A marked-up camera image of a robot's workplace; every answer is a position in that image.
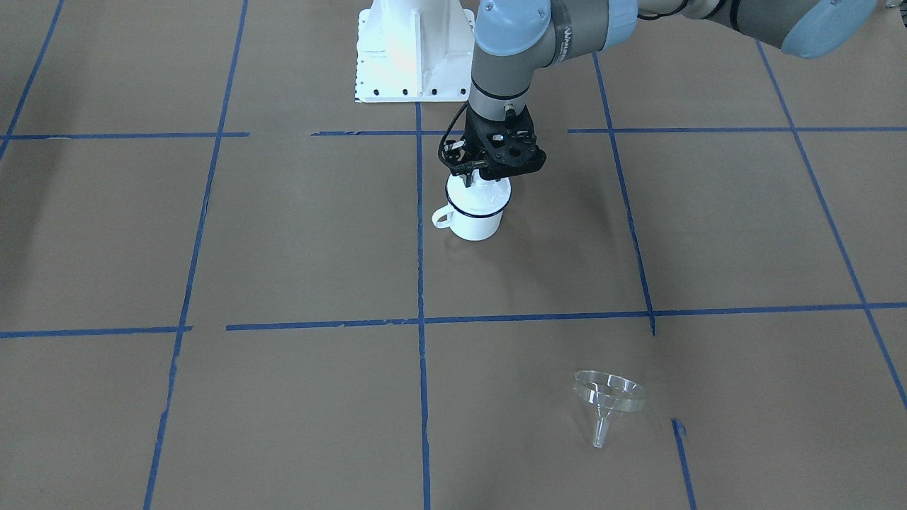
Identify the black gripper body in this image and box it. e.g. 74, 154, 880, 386
453, 106, 547, 179

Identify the white cup lid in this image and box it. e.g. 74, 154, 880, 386
445, 176, 512, 217

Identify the clear glass funnel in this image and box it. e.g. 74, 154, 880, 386
573, 369, 648, 449

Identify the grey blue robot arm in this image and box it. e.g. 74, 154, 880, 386
437, 1, 876, 186

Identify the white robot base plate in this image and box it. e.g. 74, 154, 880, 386
354, 1, 475, 103

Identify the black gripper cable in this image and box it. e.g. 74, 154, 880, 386
438, 99, 474, 167

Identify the white enamel cup blue rim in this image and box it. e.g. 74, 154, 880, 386
432, 173, 512, 242

